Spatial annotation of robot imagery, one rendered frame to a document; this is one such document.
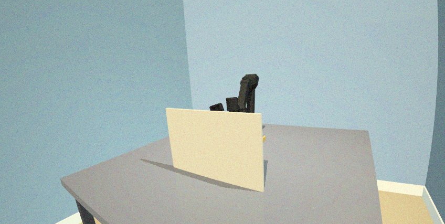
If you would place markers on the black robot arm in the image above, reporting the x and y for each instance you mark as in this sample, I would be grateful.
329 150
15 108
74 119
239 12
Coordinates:
246 95

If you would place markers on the cream flat board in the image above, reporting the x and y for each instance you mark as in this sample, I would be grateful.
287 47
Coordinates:
224 146

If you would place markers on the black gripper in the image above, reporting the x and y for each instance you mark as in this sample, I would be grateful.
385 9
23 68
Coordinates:
217 107

